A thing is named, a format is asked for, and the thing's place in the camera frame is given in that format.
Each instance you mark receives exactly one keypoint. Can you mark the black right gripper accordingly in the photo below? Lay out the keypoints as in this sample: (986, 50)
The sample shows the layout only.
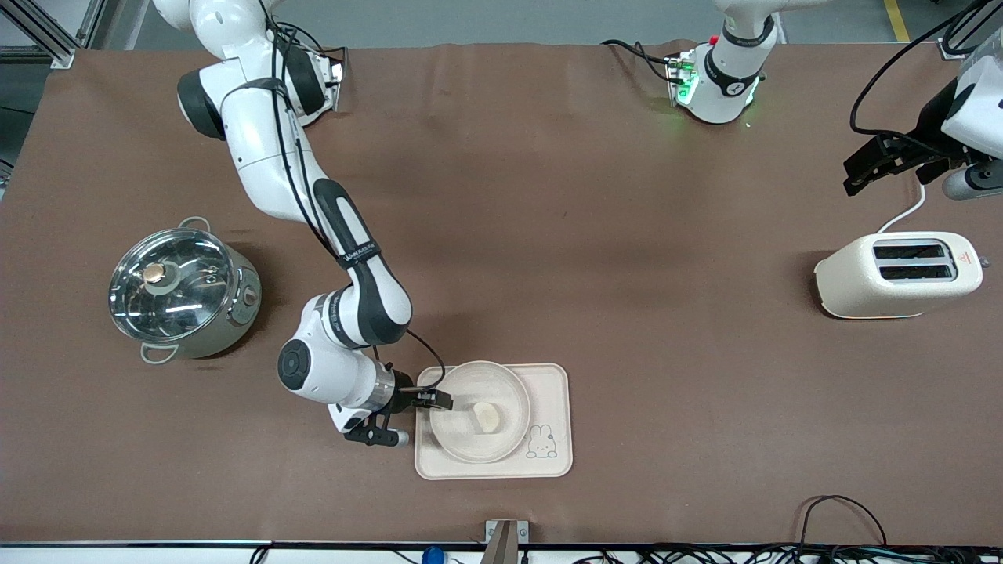
(403, 397)

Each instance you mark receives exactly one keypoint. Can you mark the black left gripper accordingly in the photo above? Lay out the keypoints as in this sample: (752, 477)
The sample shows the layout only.
(930, 125)

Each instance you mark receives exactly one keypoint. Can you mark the round cream plate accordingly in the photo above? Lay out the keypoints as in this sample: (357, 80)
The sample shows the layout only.
(462, 439)

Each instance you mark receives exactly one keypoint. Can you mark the white steamed bun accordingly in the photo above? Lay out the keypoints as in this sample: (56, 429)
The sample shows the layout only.
(487, 418)

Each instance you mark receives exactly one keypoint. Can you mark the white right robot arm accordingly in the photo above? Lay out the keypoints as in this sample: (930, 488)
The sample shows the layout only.
(266, 149)

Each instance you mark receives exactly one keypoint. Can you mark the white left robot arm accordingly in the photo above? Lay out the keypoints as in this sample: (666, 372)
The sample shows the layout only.
(725, 86)

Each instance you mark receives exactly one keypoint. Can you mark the cream rabbit print tray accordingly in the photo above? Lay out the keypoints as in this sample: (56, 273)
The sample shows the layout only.
(548, 392)

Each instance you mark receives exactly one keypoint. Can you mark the cream two-slot toaster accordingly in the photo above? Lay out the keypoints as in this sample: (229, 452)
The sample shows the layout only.
(854, 286)

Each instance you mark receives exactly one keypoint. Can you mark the blue round object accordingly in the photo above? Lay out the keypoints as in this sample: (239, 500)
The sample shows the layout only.
(432, 556)

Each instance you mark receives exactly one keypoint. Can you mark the steel pot with glass lid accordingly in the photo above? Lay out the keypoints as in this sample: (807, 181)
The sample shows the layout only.
(239, 313)

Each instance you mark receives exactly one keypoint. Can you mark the brown table mat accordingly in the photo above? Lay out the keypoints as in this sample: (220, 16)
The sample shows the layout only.
(627, 196)

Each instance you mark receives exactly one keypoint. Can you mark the glass pot lid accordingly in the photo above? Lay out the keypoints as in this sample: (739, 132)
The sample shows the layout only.
(176, 286)

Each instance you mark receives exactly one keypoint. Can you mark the small aluminium corner bracket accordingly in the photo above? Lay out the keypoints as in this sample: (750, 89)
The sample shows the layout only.
(951, 49)

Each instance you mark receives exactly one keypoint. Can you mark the grey metal camera bracket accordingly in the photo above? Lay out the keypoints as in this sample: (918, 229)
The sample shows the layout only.
(505, 540)

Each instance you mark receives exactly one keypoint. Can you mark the aluminium frame profile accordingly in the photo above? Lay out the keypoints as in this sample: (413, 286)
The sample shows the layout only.
(55, 51)

